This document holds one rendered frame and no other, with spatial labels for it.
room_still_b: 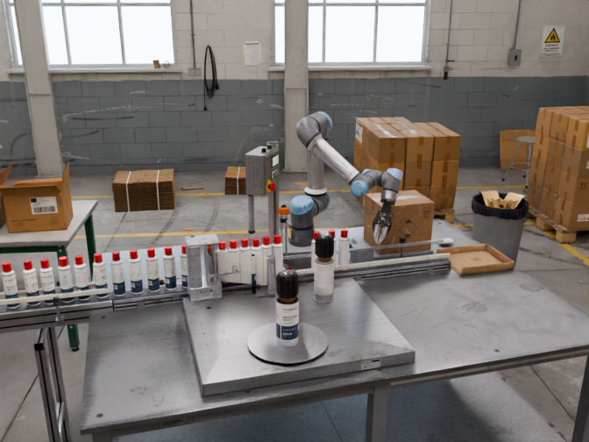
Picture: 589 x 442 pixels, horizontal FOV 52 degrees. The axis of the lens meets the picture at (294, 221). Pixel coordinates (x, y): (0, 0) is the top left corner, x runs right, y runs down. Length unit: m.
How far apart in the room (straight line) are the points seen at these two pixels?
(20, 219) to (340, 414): 2.25
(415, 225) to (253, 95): 5.04
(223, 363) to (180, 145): 6.10
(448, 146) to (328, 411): 3.66
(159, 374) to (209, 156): 6.04
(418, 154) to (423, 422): 3.48
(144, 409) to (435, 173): 4.55
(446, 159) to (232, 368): 4.35
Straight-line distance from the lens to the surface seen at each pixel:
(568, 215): 6.13
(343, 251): 2.93
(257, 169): 2.72
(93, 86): 8.21
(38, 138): 8.46
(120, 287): 2.80
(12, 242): 3.95
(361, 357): 2.30
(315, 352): 2.30
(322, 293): 2.64
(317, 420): 3.07
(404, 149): 6.04
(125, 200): 6.75
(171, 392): 2.24
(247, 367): 2.24
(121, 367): 2.41
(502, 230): 5.02
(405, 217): 3.24
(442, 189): 6.27
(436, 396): 3.30
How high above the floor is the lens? 2.10
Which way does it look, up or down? 20 degrees down
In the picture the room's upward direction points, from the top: straight up
